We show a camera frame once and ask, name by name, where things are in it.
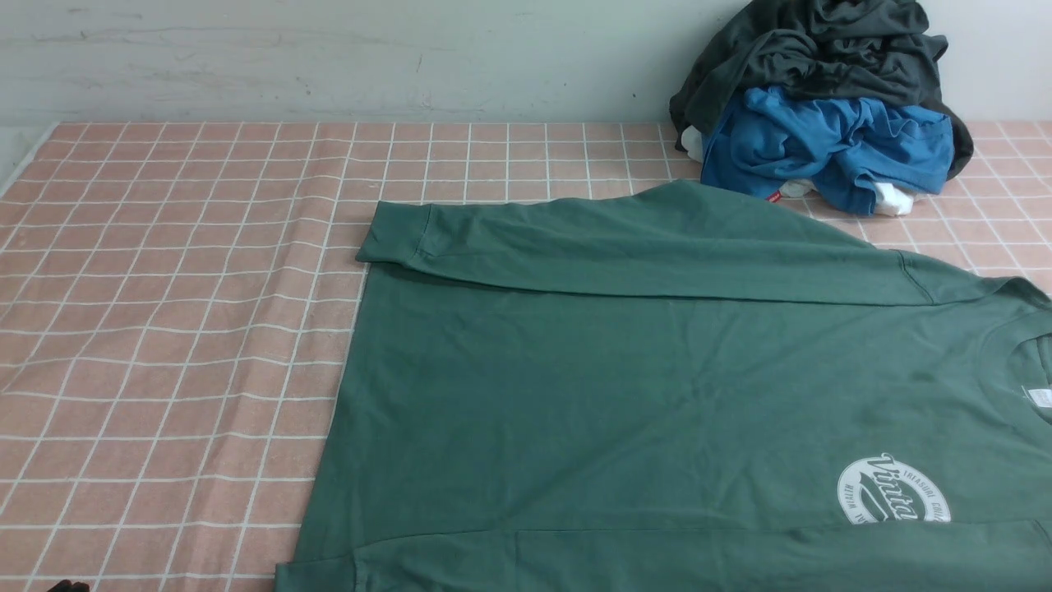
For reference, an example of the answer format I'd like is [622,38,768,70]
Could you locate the pink checkered tablecloth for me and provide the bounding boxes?
[0,121,1052,592]

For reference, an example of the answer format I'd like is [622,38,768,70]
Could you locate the green long-sleeved shirt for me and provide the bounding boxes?
[275,181,1051,591]

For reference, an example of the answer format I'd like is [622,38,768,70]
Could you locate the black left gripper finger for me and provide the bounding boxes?
[48,580,90,592]

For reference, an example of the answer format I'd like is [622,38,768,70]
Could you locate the dark grey crumpled garment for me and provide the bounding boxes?
[668,1,976,178]

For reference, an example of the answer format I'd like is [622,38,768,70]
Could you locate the blue crumpled garment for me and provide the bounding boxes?
[700,87,955,216]

